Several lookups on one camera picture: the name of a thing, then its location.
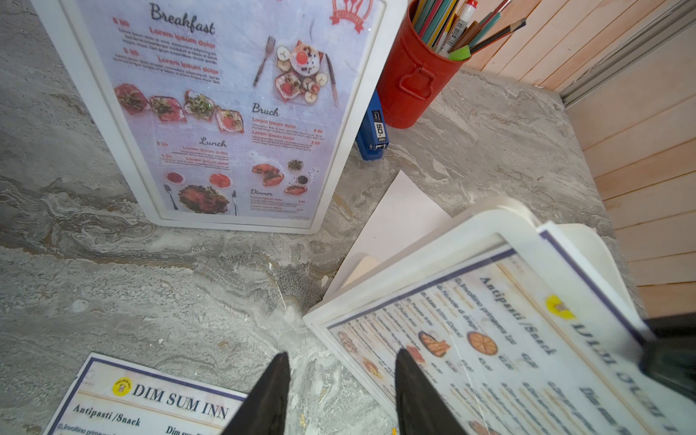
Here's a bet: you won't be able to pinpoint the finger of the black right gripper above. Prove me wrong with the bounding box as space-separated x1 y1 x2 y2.
639 313 696 402

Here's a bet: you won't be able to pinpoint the pencils in cup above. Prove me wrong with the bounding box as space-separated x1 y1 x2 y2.
407 0 527 61

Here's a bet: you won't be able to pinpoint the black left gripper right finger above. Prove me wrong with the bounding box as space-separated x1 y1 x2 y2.
395 349 466 435

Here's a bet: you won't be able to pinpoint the white menu holder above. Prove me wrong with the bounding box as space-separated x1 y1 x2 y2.
30 0 409 235
304 198 695 434

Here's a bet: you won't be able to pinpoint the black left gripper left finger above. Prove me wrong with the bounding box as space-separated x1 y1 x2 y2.
221 353 291 435

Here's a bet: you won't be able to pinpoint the special menu sheet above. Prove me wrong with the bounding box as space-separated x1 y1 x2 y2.
75 0 385 222

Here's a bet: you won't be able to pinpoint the red pencil cup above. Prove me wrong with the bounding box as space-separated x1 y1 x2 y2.
376 1 464 129

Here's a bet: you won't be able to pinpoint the dim sum inn menu sheet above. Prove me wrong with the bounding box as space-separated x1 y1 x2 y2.
45 353 247 434

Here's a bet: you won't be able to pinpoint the blue stapler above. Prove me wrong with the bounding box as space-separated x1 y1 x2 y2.
355 92 390 161

